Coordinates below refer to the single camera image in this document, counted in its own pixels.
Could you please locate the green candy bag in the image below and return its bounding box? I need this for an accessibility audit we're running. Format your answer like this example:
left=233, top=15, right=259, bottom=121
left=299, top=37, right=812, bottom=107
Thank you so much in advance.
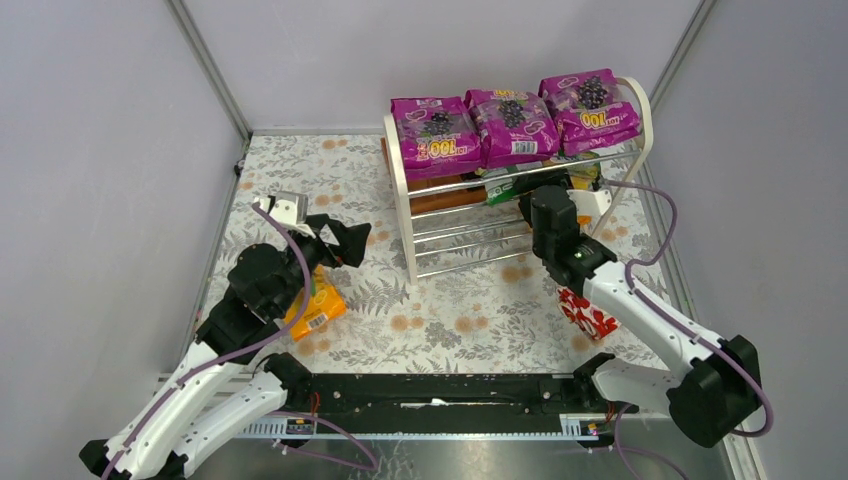
left=476, top=165, right=530, bottom=206

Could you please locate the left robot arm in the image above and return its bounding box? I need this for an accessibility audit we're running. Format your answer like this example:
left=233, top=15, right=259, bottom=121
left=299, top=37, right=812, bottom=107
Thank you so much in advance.
left=79, top=214, right=371, bottom=479

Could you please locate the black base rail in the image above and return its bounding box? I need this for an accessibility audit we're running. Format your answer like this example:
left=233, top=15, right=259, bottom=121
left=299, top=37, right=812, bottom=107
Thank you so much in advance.
left=263, top=354, right=623, bottom=439

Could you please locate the green yellow bag on shelf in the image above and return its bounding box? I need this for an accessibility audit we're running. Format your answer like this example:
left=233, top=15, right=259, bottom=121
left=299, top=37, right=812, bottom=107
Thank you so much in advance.
left=546, top=151, right=602, bottom=191

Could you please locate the orange wooden divider tray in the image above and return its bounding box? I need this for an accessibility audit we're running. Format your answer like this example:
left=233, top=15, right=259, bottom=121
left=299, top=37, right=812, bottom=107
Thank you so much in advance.
left=407, top=175, right=487, bottom=215

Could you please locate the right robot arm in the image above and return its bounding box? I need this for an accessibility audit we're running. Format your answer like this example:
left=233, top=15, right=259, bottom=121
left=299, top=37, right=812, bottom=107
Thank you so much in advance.
left=519, top=181, right=774, bottom=447

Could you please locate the orange mango candy bag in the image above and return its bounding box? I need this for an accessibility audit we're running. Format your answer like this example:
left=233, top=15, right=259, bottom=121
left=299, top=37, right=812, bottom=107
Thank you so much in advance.
left=284, top=266, right=347, bottom=342

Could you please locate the white metal shelf rack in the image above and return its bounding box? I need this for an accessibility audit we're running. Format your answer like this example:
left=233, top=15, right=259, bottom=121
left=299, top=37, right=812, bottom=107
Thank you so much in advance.
left=382, top=77, right=654, bottom=285

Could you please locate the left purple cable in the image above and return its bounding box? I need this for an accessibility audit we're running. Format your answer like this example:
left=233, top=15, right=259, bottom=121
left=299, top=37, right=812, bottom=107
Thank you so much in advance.
left=99, top=201, right=380, bottom=480

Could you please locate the red white floral bag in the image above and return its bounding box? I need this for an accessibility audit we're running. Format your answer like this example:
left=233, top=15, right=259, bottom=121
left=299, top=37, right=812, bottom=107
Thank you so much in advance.
left=557, top=287, right=620, bottom=340

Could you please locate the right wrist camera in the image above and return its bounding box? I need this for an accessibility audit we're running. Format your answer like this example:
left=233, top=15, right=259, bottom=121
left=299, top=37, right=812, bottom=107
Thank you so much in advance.
left=566, top=189, right=612, bottom=218

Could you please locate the purple candy bag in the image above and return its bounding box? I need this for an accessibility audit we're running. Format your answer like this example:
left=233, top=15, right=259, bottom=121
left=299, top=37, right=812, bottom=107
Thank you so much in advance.
left=391, top=97, right=483, bottom=181
left=539, top=69, right=641, bottom=156
left=464, top=89, right=561, bottom=170

